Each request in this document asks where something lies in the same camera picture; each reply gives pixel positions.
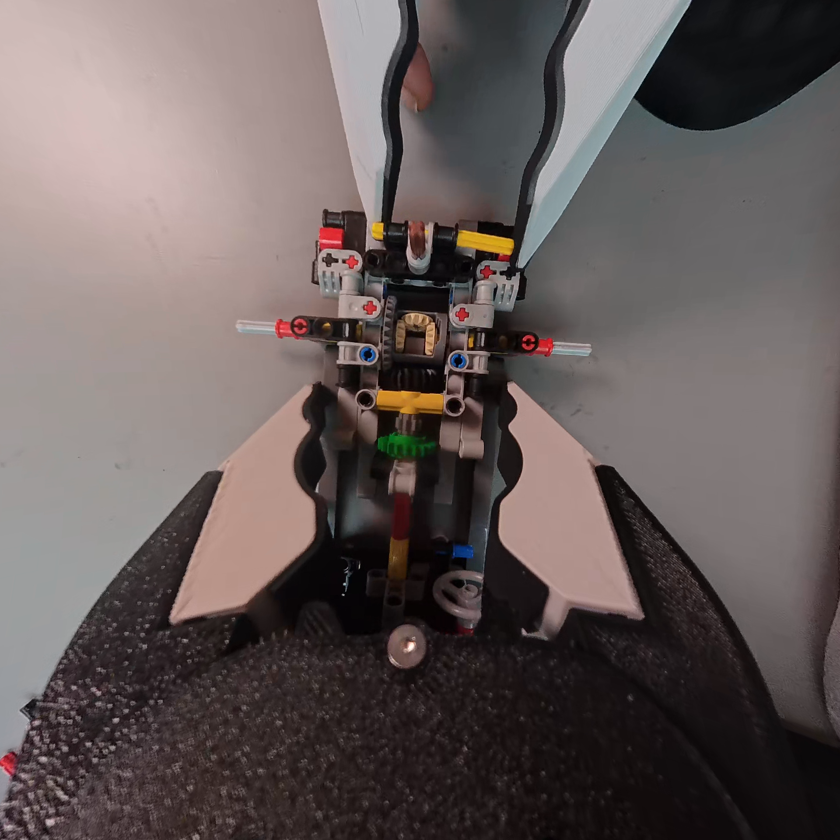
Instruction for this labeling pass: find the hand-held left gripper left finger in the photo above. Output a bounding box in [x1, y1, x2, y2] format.
[169, 386, 328, 623]

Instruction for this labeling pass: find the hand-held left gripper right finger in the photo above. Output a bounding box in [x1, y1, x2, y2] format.
[497, 382, 646, 639]

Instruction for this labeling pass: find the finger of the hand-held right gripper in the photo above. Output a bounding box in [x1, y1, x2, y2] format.
[318, 0, 420, 227]
[515, 0, 693, 270]

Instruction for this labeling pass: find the black mesh office chair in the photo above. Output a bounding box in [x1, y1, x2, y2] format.
[633, 0, 840, 132]

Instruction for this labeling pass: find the toy brick car chassis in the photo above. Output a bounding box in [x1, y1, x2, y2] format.
[236, 206, 592, 636]

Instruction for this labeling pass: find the person's right hand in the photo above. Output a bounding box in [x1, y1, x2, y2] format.
[397, 42, 434, 112]

